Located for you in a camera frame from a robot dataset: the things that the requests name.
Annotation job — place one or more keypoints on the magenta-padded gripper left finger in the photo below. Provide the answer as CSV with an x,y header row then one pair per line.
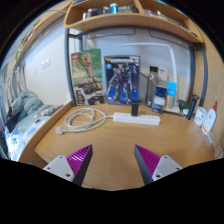
x,y
63,166

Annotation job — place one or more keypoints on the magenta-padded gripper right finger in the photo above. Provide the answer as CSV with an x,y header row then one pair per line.
x,y
163,166

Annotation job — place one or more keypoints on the white power strip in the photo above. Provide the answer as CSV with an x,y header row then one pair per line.
x,y
140,119

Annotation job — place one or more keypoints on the small translucent plastic container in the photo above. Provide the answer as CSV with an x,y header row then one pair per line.
x,y
210,139

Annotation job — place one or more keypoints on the green round tin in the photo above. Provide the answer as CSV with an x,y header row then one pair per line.
x,y
182,105

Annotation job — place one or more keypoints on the white bottle with red cap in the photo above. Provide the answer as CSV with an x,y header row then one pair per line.
x,y
210,121

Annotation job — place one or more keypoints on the black electric shaver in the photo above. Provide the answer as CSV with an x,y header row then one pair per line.
x,y
192,106

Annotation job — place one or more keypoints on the small dark blue box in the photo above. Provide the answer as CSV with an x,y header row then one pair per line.
x,y
158,100

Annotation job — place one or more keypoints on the bed with teal bedding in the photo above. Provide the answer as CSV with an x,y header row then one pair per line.
x,y
26,106

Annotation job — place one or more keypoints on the clear bottle with dark cap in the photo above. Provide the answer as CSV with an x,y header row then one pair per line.
x,y
150,95

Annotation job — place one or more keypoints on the light blue and orange carton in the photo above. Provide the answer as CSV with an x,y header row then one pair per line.
x,y
171,93

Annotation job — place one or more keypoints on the white cardboard box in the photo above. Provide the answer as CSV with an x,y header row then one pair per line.
x,y
161,75

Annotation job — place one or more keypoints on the green toy figure box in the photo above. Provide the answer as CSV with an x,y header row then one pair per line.
x,y
87,76

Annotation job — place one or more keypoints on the blue robot model kit box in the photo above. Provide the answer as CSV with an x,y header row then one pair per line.
x,y
121,80

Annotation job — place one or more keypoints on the wooden shelf unit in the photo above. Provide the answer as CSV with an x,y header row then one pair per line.
x,y
133,20

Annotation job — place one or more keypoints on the dark grey metal desk frame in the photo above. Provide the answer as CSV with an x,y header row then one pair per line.
x,y
67,66

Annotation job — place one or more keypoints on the white wall switch plate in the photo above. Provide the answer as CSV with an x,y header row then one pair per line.
x,y
45,63

